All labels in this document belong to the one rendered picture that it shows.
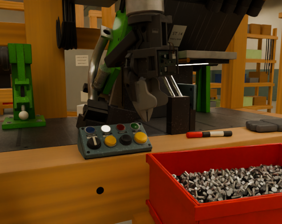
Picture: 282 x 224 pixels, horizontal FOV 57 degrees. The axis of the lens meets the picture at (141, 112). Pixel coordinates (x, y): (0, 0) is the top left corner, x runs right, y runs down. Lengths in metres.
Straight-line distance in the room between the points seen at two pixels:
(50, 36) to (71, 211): 0.73
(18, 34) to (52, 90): 0.27
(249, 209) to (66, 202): 0.34
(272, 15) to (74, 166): 11.62
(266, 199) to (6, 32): 1.08
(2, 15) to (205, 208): 10.73
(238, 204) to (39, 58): 0.92
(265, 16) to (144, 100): 11.70
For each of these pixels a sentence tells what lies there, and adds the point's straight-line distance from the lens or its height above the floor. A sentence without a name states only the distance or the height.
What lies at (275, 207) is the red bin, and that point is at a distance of 0.39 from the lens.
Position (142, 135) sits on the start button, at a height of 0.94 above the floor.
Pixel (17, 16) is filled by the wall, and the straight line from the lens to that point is 10.91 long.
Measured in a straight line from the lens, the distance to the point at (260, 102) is 7.38.
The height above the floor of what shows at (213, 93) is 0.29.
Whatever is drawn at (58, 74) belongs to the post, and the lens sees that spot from 1.11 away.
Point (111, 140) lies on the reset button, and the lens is 0.55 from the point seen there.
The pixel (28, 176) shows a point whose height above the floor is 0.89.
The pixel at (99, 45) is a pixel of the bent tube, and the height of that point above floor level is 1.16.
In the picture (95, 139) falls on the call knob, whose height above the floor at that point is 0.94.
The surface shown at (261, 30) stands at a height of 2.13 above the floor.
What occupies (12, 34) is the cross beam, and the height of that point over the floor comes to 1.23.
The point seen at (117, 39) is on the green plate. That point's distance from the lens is 0.80.
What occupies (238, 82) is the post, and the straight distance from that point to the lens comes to 1.53.
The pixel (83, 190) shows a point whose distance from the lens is 0.56.
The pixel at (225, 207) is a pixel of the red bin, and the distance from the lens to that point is 0.34.
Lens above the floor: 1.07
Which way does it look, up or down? 8 degrees down
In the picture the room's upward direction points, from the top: straight up
